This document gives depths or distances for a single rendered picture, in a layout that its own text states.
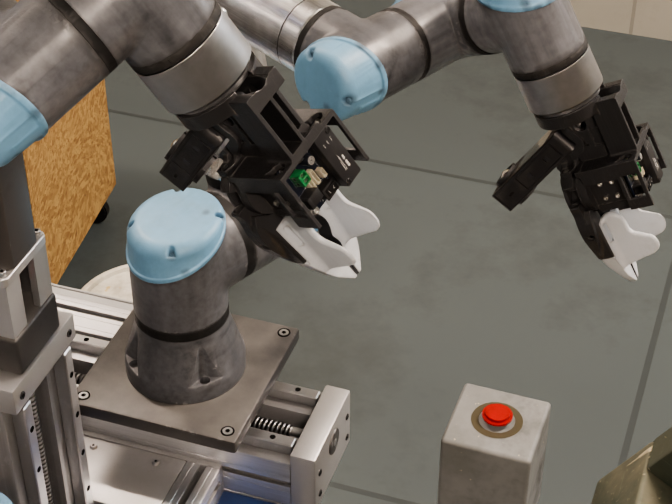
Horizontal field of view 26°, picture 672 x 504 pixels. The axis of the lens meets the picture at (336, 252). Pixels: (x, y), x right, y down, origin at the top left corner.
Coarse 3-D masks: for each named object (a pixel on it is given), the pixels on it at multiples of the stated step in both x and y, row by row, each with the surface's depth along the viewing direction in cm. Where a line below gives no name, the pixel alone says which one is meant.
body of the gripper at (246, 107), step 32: (256, 64) 102; (256, 96) 100; (192, 128) 103; (224, 128) 104; (256, 128) 101; (288, 128) 102; (320, 128) 104; (224, 160) 108; (256, 160) 105; (288, 160) 102; (320, 160) 106; (352, 160) 106; (224, 192) 108; (256, 192) 105; (288, 192) 103; (320, 192) 105; (320, 224) 104
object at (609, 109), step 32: (608, 96) 135; (544, 128) 138; (576, 128) 138; (608, 128) 136; (640, 128) 141; (576, 160) 140; (608, 160) 138; (640, 160) 139; (608, 192) 140; (640, 192) 138
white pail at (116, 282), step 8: (104, 272) 306; (112, 272) 306; (120, 272) 307; (128, 272) 307; (96, 280) 304; (104, 280) 305; (112, 280) 305; (120, 280) 305; (128, 280) 305; (88, 288) 302; (96, 288) 303; (104, 288) 303; (112, 288) 303; (120, 288) 303; (128, 288) 303; (112, 296) 301; (120, 296) 301; (128, 296) 301
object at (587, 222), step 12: (576, 192) 141; (576, 204) 140; (576, 216) 140; (588, 216) 140; (600, 216) 142; (588, 228) 140; (600, 228) 141; (588, 240) 141; (600, 240) 142; (600, 252) 143; (612, 252) 143
